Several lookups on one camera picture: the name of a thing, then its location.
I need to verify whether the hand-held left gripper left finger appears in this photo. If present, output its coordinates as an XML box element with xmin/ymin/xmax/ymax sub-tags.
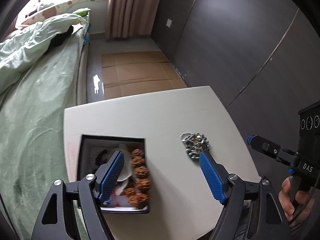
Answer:
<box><xmin>31</xmin><ymin>150</ymin><xmax>125</xmax><ymax>240</ymax></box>

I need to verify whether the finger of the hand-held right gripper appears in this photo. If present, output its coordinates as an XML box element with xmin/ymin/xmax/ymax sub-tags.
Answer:
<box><xmin>247</xmin><ymin>135</ymin><xmax>300</xmax><ymax>165</ymax></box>

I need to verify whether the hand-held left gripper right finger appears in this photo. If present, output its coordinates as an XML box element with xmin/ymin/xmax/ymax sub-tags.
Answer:
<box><xmin>199</xmin><ymin>151</ymin><xmax>292</xmax><ymax>240</ymax></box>

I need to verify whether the white fabric flower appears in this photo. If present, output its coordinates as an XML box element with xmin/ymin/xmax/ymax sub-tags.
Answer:
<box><xmin>114</xmin><ymin>142</ymin><xmax>137</xmax><ymax>195</ymax></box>

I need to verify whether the dark bead bracelet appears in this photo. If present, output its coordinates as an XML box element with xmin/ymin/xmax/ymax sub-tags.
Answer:
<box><xmin>94</xmin><ymin>149</ymin><xmax>113</xmax><ymax>167</ymax></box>

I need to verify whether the brown bead bracelet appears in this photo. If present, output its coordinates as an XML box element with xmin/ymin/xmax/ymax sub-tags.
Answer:
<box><xmin>121</xmin><ymin>149</ymin><xmax>152</xmax><ymax>209</ymax></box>

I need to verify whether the silver chain necklace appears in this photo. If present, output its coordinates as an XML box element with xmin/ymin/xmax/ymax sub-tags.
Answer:
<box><xmin>180</xmin><ymin>132</ymin><xmax>210</xmax><ymax>164</ymax></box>

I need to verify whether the black jewelry box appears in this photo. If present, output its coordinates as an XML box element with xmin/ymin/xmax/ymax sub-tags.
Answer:
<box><xmin>76</xmin><ymin>134</ymin><xmax>151</xmax><ymax>215</ymax></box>

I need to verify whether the person's right hand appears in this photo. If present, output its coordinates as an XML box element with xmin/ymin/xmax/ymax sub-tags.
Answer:
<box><xmin>278</xmin><ymin>175</ymin><xmax>316</xmax><ymax>222</ymax></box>

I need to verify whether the white low table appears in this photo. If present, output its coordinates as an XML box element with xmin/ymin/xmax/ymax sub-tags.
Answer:
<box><xmin>64</xmin><ymin>86</ymin><xmax>262</xmax><ymax>240</ymax></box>

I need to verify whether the bed with green sheet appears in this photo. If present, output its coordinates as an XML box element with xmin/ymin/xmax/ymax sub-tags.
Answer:
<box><xmin>0</xmin><ymin>12</ymin><xmax>90</xmax><ymax>230</ymax></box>

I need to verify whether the flattened cardboard sheet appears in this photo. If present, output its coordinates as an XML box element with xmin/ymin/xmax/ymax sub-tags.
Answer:
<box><xmin>101</xmin><ymin>51</ymin><xmax>188</xmax><ymax>98</ymax></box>

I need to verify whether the dark grey wardrobe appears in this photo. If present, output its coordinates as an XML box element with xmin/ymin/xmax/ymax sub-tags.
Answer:
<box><xmin>150</xmin><ymin>0</ymin><xmax>320</xmax><ymax>135</ymax></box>

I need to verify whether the black cloth item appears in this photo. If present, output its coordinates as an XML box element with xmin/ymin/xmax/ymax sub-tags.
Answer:
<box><xmin>51</xmin><ymin>25</ymin><xmax>74</xmax><ymax>47</ymax></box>

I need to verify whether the pale green quilt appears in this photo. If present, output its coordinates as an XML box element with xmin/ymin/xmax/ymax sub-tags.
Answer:
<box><xmin>0</xmin><ymin>14</ymin><xmax>88</xmax><ymax>93</ymax></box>

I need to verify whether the pink curtain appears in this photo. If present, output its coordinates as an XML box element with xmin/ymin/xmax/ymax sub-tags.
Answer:
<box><xmin>105</xmin><ymin>0</ymin><xmax>167</xmax><ymax>39</ymax></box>

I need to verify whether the printed window seat cushion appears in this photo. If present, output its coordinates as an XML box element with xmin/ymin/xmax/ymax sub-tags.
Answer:
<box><xmin>25</xmin><ymin>0</ymin><xmax>109</xmax><ymax>24</ymax></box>

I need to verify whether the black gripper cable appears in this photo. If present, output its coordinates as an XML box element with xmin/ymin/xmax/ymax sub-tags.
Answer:
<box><xmin>289</xmin><ymin>169</ymin><xmax>320</xmax><ymax>222</ymax></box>

